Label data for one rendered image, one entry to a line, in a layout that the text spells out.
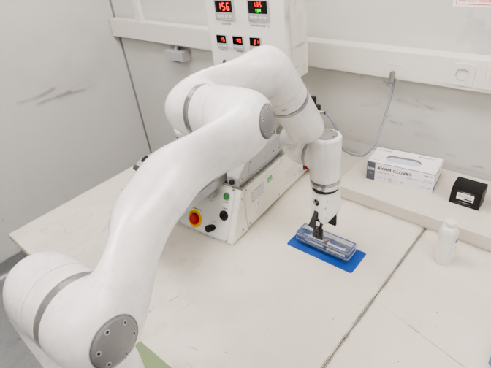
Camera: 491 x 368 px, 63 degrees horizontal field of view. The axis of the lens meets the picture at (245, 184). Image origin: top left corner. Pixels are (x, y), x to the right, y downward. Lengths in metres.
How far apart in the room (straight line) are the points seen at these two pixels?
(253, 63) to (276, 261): 0.69
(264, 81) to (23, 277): 0.51
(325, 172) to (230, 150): 0.48
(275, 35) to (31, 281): 1.04
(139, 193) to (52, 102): 2.03
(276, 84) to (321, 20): 0.92
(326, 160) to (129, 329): 0.68
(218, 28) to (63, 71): 1.31
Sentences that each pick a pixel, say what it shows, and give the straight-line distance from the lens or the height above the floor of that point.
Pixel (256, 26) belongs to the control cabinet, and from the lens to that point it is 1.41.
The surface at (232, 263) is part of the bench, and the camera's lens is 1.28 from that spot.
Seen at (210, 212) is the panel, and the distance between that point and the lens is 1.36.
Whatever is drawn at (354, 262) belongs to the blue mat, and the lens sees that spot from 1.27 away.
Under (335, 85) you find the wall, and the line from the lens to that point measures 1.73.
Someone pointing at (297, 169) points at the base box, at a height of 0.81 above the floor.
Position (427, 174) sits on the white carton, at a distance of 1.47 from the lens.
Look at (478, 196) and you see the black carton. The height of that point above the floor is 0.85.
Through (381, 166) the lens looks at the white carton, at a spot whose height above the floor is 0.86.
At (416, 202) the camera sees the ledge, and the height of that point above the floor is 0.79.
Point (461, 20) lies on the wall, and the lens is 1.48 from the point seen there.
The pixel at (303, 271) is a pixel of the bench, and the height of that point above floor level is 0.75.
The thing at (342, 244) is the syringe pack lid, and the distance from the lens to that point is 1.26.
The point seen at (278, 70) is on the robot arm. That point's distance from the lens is 0.79.
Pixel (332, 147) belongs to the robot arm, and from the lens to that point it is 1.05.
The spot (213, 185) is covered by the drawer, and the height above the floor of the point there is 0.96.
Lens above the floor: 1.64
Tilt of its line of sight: 34 degrees down
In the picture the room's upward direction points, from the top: 7 degrees counter-clockwise
